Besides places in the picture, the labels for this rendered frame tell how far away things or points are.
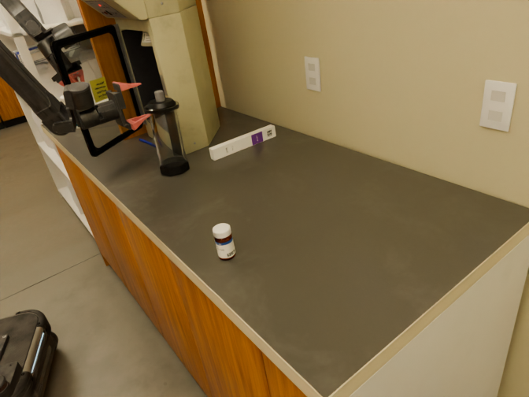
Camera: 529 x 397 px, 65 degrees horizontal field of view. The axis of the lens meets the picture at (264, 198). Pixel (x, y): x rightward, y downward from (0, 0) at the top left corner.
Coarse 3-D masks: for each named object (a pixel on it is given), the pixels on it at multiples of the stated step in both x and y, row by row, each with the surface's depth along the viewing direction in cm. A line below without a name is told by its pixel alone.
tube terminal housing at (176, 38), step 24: (144, 0) 127; (168, 0) 131; (192, 0) 147; (120, 24) 150; (144, 24) 134; (168, 24) 134; (192, 24) 146; (168, 48) 136; (192, 48) 145; (168, 72) 139; (192, 72) 144; (168, 96) 142; (192, 96) 147; (192, 120) 150; (216, 120) 170; (192, 144) 154
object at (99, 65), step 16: (64, 48) 134; (80, 48) 140; (96, 48) 146; (112, 48) 152; (80, 64) 140; (96, 64) 146; (112, 64) 153; (64, 80) 135; (80, 80) 141; (96, 80) 147; (112, 80) 154; (96, 96) 148; (128, 96) 162; (128, 112) 163; (80, 128) 143; (96, 128) 149; (112, 128) 156; (96, 144) 149
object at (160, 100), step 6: (156, 96) 130; (162, 96) 130; (150, 102) 130; (156, 102) 130; (162, 102) 129; (168, 102) 130; (174, 102) 132; (150, 108) 129; (156, 108) 128; (162, 108) 128
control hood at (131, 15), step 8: (88, 0) 139; (96, 0) 133; (104, 0) 127; (112, 0) 123; (120, 0) 123; (128, 0) 124; (136, 0) 126; (120, 8) 127; (128, 8) 125; (136, 8) 126; (144, 8) 128; (128, 16) 131; (136, 16) 127; (144, 16) 128
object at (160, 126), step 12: (144, 108) 131; (168, 108) 128; (156, 120) 130; (168, 120) 131; (156, 132) 133; (168, 132) 132; (180, 132) 136; (156, 144) 136; (168, 144) 134; (180, 144) 137; (168, 156) 136; (180, 156) 138
